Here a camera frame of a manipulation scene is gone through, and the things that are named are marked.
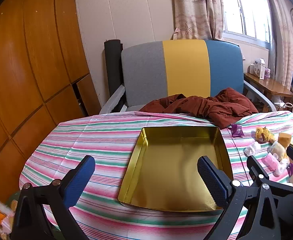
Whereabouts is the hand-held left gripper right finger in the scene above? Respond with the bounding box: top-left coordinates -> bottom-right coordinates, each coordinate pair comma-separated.
197,156 -> 282,240

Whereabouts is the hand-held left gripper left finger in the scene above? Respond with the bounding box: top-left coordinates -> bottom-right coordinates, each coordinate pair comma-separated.
11,155 -> 95,240

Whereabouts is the pink snack packet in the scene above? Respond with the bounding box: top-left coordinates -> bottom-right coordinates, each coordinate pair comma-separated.
265,153 -> 280,168

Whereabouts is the plastic-wrapped white bun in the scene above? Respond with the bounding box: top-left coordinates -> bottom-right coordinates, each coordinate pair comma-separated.
244,141 -> 262,157

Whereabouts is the white snack packet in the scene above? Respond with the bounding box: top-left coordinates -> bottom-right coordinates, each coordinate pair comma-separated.
274,160 -> 290,177

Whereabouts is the yellow snack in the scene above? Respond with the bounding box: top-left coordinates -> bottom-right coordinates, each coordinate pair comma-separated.
255,127 -> 276,144

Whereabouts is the gold tin tray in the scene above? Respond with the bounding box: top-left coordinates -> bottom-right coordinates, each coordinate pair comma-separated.
117,126 -> 234,213

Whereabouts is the striped tablecloth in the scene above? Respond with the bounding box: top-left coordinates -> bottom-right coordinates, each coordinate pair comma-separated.
18,109 -> 293,240

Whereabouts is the dark red cloth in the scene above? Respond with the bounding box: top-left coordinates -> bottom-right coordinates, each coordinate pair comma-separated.
139,87 -> 259,129

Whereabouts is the wooden side table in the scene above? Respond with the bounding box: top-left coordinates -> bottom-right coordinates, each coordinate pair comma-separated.
244,72 -> 293,105

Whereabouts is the green waste bin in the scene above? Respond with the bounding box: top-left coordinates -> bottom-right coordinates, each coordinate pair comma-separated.
0,191 -> 22,240

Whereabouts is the white blue carton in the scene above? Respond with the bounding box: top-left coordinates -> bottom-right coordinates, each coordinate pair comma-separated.
254,58 -> 266,80

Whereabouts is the grey yellow blue chair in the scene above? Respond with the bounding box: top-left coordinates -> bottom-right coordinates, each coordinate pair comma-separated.
99,39 -> 277,117

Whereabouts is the black rolled mat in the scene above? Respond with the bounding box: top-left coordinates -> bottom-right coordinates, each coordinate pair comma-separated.
104,39 -> 124,98

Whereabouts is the patterned beige curtain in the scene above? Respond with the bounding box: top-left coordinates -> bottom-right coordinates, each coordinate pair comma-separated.
262,0 -> 293,88
173,0 -> 224,40

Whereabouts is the wooden wardrobe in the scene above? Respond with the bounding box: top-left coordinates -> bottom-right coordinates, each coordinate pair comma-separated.
0,0 -> 102,205

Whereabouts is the window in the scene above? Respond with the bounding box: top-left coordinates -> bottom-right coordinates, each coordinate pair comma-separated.
219,0 -> 272,48

